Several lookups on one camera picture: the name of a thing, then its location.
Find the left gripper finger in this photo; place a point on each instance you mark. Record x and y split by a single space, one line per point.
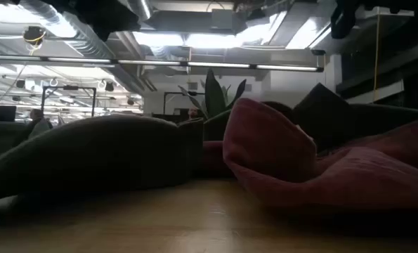
129 26

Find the dark red towel pile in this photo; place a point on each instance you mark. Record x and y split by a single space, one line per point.
272 147

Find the long ceiling light bar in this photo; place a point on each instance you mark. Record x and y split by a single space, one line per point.
215 65

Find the person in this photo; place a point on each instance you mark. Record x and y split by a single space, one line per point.
37 115
193 113

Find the green snake plant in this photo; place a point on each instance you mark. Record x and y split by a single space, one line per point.
214 95

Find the black station frame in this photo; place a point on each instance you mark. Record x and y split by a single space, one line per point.
68 88

